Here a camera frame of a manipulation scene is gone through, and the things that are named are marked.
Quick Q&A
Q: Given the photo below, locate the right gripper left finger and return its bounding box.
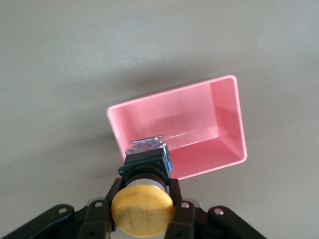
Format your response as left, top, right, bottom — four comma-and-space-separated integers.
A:
78, 178, 127, 239

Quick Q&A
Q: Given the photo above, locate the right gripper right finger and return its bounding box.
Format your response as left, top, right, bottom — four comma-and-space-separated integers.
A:
163, 178, 196, 239

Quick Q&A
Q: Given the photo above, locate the yellow push button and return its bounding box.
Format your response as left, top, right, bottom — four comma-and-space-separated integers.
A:
111, 134, 174, 237

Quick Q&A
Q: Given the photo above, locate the pink plastic box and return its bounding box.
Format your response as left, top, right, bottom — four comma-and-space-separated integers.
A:
106, 74, 248, 181

